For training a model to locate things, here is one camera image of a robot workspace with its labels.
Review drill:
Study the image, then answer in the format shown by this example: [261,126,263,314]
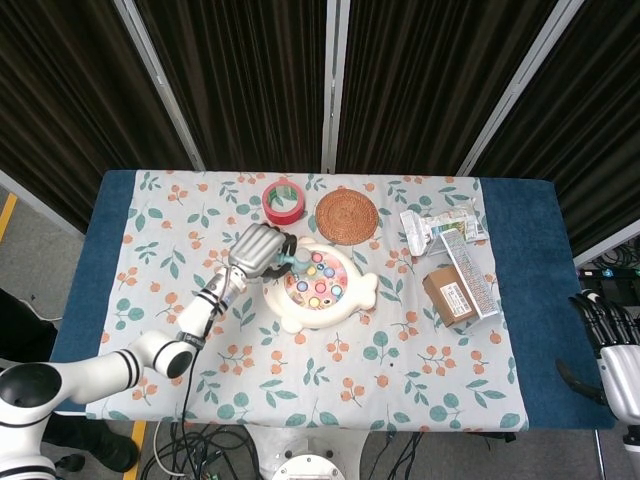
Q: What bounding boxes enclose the red tape roll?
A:
[262,179,305,225]

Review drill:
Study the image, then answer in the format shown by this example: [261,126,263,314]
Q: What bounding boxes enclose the brown cardboard box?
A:
[422,264,479,329]

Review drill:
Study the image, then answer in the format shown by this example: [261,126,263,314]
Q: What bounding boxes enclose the white floor cable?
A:
[151,422,179,477]

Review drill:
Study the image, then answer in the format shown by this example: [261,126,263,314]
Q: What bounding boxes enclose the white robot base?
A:
[247,424,372,480]

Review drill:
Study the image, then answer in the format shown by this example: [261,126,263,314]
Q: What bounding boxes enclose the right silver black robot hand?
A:
[555,291,640,417]

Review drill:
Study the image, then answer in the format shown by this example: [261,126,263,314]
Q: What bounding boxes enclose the round woven rattan coaster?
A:
[314,188,378,246]

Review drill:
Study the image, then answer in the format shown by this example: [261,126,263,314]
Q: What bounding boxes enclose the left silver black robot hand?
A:
[227,222,302,282]

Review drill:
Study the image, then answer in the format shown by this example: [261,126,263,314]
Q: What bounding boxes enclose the black shoe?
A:
[43,413,140,474]

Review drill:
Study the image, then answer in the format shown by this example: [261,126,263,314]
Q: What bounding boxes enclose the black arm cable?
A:
[178,269,237,480]

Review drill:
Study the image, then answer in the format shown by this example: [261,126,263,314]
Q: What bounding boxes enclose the white fish-shaped toy board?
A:
[262,236,380,335]

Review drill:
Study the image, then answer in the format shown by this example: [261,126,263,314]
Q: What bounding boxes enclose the dark pleated partition panel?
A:
[113,0,335,174]
[322,0,585,176]
[457,0,640,266]
[0,0,205,235]

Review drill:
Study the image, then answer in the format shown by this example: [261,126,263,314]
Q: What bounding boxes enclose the floral print tablecloth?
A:
[85,169,530,434]

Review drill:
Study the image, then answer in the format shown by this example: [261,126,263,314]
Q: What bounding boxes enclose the long silver patterned box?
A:
[424,229,502,332]

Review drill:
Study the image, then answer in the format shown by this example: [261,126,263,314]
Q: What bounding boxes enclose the black floor cable bundle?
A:
[139,422,262,480]

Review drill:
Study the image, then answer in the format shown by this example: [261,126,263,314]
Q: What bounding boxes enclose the blue table cover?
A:
[49,168,617,432]

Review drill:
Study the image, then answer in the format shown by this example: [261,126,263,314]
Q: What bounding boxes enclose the teal toy mallet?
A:
[278,247,314,274]

